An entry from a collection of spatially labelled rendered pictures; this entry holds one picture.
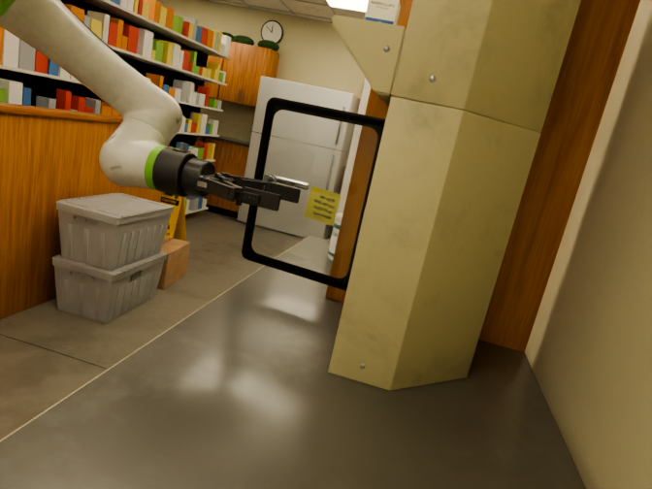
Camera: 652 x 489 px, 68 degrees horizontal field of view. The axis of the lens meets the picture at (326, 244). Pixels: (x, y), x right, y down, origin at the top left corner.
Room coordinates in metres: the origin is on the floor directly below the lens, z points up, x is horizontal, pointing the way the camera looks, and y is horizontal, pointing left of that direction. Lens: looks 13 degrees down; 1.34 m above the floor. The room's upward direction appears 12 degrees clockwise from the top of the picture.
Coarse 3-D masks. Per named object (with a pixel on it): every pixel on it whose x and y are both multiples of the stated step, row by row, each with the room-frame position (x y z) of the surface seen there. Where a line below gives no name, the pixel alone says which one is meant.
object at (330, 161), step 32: (288, 128) 1.14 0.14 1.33; (320, 128) 1.12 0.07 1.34; (352, 128) 1.09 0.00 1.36; (288, 160) 1.14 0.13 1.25; (320, 160) 1.11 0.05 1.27; (352, 160) 1.09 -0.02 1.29; (320, 192) 1.11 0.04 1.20; (352, 192) 1.09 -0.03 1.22; (256, 224) 1.15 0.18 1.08; (288, 224) 1.13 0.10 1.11; (320, 224) 1.10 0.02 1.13; (352, 224) 1.08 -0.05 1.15; (288, 256) 1.12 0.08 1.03; (320, 256) 1.10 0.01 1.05
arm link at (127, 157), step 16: (128, 128) 0.98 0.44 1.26; (144, 128) 0.99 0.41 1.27; (112, 144) 0.95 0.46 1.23; (128, 144) 0.95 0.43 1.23; (144, 144) 0.97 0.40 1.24; (160, 144) 1.01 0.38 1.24; (112, 160) 0.94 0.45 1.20; (128, 160) 0.94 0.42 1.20; (144, 160) 0.94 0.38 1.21; (112, 176) 0.95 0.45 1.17; (128, 176) 0.94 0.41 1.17; (144, 176) 0.94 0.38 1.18
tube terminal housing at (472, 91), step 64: (448, 0) 0.75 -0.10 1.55; (512, 0) 0.77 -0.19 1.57; (576, 0) 0.85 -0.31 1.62; (448, 64) 0.75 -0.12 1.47; (512, 64) 0.79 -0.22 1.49; (384, 128) 0.76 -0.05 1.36; (448, 128) 0.75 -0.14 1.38; (512, 128) 0.81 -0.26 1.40; (384, 192) 0.76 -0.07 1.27; (448, 192) 0.75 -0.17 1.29; (512, 192) 0.84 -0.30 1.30; (384, 256) 0.75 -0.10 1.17; (448, 256) 0.77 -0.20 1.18; (384, 320) 0.75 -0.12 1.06; (448, 320) 0.80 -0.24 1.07; (384, 384) 0.75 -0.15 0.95
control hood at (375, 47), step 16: (336, 16) 0.78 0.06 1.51; (352, 32) 0.78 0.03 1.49; (368, 32) 0.77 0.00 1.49; (384, 32) 0.77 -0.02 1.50; (400, 32) 0.76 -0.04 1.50; (352, 48) 0.78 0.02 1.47; (368, 48) 0.77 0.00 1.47; (384, 48) 0.77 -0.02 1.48; (400, 48) 0.77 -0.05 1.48; (368, 64) 0.77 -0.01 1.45; (384, 64) 0.77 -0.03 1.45; (368, 80) 0.77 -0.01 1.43; (384, 80) 0.77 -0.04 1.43; (384, 96) 0.79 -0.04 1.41
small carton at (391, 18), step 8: (376, 0) 0.86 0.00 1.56; (384, 0) 0.86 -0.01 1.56; (392, 0) 0.86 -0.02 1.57; (368, 8) 0.86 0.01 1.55; (376, 8) 0.86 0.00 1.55; (384, 8) 0.86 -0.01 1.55; (392, 8) 0.86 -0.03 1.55; (400, 8) 0.90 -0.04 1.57; (368, 16) 0.86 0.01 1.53; (376, 16) 0.86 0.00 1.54; (384, 16) 0.86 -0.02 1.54; (392, 16) 0.86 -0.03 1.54
